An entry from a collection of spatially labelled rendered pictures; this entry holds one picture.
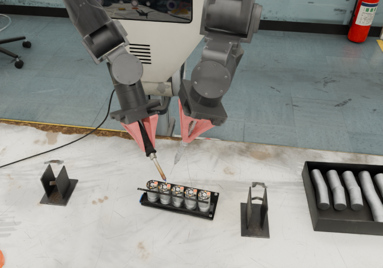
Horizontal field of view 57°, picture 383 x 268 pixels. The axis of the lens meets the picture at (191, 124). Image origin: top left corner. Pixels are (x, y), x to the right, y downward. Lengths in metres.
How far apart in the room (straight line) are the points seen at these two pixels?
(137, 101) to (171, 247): 0.30
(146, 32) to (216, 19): 0.46
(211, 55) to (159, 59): 0.53
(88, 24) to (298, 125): 1.72
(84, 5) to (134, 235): 0.45
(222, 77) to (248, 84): 2.04
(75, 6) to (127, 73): 0.15
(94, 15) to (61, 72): 2.12
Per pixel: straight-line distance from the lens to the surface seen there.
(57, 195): 0.86
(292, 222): 0.80
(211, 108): 0.60
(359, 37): 3.29
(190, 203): 0.75
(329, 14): 3.35
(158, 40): 0.98
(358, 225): 0.80
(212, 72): 0.49
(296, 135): 2.16
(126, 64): 0.66
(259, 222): 0.78
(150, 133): 0.79
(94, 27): 0.72
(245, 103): 2.35
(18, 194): 0.90
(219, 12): 0.54
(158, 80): 1.05
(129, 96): 0.73
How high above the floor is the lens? 1.38
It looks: 40 degrees down
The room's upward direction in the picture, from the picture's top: straight up
